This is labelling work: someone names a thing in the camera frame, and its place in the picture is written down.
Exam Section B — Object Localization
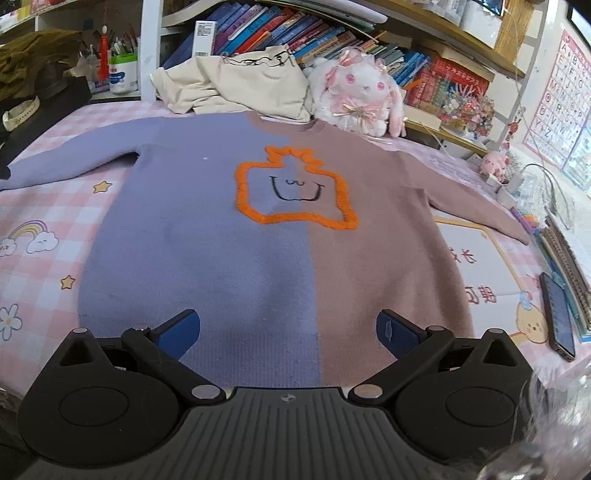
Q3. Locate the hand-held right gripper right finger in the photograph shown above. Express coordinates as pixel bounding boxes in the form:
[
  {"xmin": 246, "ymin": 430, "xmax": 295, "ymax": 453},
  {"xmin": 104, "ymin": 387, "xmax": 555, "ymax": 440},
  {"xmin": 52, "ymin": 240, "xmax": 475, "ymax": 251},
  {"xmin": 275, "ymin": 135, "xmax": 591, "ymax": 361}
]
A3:
[{"xmin": 348, "ymin": 309, "xmax": 532, "ymax": 407}]

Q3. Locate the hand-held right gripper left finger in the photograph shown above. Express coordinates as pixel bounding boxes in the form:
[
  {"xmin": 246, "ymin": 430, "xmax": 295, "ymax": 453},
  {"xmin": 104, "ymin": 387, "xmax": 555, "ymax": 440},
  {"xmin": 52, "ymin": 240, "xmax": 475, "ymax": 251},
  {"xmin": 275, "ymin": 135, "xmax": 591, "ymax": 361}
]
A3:
[{"xmin": 58, "ymin": 309, "xmax": 227, "ymax": 402}]

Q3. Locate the purple and brown sweater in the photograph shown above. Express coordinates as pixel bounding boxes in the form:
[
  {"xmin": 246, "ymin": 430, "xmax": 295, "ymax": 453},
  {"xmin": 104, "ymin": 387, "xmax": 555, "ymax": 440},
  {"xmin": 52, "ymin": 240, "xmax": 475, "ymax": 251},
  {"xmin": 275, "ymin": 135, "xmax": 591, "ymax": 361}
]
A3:
[{"xmin": 0, "ymin": 111, "xmax": 532, "ymax": 388}]

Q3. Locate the black smartphone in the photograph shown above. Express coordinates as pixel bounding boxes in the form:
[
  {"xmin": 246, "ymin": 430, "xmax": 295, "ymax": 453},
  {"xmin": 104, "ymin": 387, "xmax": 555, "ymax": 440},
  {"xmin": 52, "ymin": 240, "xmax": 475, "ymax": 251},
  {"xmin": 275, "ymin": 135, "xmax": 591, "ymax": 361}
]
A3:
[{"xmin": 539, "ymin": 272, "xmax": 577, "ymax": 361}]

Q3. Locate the stack of spiral notebooks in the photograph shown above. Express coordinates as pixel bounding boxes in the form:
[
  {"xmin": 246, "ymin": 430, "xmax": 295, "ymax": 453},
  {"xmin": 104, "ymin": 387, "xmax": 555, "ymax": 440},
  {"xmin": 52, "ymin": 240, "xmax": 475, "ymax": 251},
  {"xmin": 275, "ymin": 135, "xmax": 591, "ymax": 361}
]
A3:
[{"xmin": 538, "ymin": 217, "xmax": 591, "ymax": 342}]

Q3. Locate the pink checked printed blanket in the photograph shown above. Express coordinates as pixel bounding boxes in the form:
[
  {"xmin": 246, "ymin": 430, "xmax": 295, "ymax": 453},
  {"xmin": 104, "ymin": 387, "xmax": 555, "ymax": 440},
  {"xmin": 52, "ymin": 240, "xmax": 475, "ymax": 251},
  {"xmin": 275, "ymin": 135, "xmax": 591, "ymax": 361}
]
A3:
[{"xmin": 0, "ymin": 99, "xmax": 591, "ymax": 402}]

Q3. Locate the pale fuzzy cloth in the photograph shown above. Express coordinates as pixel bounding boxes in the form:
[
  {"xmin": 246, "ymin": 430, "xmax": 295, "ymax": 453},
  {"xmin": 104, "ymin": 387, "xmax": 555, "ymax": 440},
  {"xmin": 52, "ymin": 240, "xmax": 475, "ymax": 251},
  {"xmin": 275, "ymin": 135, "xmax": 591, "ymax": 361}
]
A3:
[{"xmin": 475, "ymin": 360, "xmax": 591, "ymax": 480}]

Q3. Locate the small pink plush toy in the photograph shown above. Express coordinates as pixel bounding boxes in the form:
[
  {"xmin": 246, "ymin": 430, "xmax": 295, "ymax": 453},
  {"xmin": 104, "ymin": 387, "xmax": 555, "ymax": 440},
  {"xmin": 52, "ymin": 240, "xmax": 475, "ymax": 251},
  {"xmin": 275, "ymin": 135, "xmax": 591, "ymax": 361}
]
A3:
[{"xmin": 480, "ymin": 151, "xmax": 511, "ymax": 178}]

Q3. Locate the cream hardcover book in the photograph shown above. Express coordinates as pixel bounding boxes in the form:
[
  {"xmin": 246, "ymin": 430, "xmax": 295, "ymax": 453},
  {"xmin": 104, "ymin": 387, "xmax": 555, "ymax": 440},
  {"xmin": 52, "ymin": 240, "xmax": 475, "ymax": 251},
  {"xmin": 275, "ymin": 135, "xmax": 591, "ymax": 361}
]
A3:
[{"xmin": 404, "ymin": 105, "xmax": 443, "ymax": 132}]

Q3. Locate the colourful bead flower bunch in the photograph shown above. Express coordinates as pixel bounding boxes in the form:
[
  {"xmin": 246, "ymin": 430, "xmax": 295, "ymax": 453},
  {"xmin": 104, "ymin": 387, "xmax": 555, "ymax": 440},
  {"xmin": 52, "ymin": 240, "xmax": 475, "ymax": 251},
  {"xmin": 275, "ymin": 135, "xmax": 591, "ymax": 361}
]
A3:
[{"xmin": 443, "ymin": 95, "xmax": 496, "ymax": 139}]

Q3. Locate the white and pink plush bunny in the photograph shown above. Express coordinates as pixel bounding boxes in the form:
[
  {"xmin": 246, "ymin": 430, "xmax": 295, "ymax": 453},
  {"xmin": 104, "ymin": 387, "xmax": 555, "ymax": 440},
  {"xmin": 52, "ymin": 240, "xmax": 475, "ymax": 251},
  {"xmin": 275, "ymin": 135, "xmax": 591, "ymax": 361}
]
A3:
[{"xmin": 307, "ymin": 46, "xmax": 408, "ymax": 138}]

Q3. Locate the cream cloth bag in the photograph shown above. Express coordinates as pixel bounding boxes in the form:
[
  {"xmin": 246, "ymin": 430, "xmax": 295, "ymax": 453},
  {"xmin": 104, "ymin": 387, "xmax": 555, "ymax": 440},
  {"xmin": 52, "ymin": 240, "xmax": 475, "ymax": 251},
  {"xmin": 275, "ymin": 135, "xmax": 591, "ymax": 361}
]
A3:
[{"xmin": 150, "ymin": 45, "xmax": 314, "ymax": 124}]

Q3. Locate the red patterned box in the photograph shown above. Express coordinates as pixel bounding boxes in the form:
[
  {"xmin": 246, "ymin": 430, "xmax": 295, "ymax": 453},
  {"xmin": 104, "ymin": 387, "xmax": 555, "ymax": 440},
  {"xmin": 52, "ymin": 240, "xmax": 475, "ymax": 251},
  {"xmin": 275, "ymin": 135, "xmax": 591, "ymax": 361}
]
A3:
[{"xmin": 406, "ymin": 58, "xmax": 490, "ymax": 116}]

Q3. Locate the white and green pen cup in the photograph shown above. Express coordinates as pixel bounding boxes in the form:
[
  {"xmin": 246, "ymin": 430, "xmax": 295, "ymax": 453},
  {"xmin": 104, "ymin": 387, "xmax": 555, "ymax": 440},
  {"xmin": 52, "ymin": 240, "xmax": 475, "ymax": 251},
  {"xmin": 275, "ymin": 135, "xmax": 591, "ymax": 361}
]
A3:
[{"xmin": 109, "ymin": 53, "xmax": 139, "ymax": 95}]

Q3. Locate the black bag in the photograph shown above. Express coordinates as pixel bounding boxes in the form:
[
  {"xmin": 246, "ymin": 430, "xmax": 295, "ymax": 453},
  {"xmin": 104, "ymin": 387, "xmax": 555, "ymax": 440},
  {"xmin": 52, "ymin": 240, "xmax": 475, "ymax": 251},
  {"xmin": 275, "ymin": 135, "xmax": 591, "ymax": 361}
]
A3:
[{"xmin": 0, "ymin": 74, "xmax": 93, "ymax": 181}]

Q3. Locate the white bookshelf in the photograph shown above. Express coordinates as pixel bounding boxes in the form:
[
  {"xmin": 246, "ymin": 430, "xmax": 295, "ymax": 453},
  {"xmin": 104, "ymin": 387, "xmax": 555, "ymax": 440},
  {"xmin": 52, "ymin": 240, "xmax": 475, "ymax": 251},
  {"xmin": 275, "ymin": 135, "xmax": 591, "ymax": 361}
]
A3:
[{"xmin": 0, "ymin": 0, "xmax": 527, "ymax": 158}]

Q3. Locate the white paper box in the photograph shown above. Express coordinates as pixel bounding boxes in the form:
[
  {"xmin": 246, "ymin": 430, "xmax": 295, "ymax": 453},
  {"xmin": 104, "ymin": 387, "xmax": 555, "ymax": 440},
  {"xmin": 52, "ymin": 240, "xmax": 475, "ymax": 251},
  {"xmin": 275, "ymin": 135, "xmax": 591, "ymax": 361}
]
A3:
[{"xmin": 194, "ymin": 21, "xmax": 217, "ymax": 58}]

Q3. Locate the olive green cloth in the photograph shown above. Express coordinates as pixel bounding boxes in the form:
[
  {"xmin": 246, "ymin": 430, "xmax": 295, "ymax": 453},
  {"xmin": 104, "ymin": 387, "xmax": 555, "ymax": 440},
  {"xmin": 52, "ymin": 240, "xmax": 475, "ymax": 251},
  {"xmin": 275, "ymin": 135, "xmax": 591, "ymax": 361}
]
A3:
[{"xmin": 0, "ymin": 30, "xmax": 86, "ymax": 85}]

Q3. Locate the row of colourful books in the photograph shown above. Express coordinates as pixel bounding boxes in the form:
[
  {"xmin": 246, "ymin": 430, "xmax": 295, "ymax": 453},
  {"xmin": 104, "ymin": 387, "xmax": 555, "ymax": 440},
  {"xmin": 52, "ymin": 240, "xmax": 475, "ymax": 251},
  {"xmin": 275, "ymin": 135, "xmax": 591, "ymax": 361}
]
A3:
[{"xmin": 164, "ymin": 2, "xmax": 435, "ymax": 88}]

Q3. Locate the white storage container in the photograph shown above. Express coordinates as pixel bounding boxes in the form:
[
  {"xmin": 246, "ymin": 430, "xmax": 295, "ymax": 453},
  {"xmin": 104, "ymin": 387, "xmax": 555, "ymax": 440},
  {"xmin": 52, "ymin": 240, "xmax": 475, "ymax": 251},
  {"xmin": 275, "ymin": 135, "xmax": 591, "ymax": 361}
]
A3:
[{"xmin": 462, "ymin": 0, "xmax": 504, "ymax": 47}]

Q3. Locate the white strap watch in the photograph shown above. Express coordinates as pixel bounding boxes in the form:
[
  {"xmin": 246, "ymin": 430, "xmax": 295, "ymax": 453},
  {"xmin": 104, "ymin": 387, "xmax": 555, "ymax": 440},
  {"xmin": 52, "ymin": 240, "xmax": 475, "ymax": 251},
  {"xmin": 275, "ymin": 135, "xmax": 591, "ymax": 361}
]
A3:
[{"xmin": 2, "ymin": 98, "xmax": 40, "ymax": 132}]

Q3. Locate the alphabet wall poster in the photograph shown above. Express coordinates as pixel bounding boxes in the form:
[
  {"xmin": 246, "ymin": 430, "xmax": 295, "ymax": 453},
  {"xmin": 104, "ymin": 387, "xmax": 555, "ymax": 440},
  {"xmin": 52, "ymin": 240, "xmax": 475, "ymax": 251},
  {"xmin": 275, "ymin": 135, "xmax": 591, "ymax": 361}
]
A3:
[{"xmin": 524, "ymin": 30, "xmax": 591, "ymax": 169}]

